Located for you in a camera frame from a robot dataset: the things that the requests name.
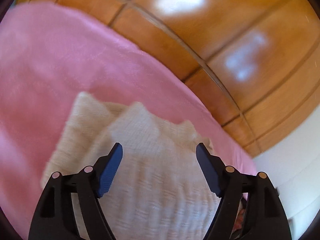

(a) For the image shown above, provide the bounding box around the cream knitted sweater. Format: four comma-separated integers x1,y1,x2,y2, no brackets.
41,92,220,239

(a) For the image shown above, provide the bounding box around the wooden panelled wardrobe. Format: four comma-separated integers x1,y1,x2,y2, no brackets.
17,0,319,157

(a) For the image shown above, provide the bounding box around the pink bedspread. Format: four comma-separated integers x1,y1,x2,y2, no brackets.
1,2,256,238

